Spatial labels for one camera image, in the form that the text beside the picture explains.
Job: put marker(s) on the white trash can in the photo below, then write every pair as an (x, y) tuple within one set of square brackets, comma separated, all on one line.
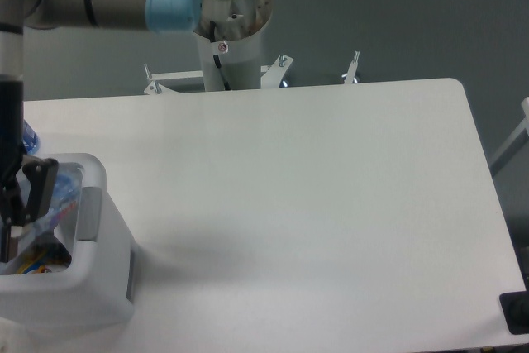
[(96, 289)]

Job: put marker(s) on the white far right bracket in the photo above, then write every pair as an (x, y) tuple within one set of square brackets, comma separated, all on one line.
[(351, 76)]

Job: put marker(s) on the blue labelled drink bottle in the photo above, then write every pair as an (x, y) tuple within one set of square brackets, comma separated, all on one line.
[(30, 139)]

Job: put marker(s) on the clear plastic bottle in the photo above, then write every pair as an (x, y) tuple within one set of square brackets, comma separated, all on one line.
[(65, 197)]

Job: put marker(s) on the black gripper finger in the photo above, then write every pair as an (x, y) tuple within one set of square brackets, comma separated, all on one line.
[(10, 214), (41, 175)]

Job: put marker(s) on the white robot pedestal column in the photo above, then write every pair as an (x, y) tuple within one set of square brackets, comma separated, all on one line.
[(229, 37)]

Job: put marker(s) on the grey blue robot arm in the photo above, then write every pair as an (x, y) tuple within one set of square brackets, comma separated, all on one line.
[(26, 181)]

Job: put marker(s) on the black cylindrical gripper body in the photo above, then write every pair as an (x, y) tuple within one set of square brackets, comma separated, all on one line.
[(12, 148)]

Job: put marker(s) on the white frame at right edge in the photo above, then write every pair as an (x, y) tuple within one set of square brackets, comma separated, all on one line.
[(512, 145)]

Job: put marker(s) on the white right mounting bracket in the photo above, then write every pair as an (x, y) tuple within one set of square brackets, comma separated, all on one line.
[(274, 75)]

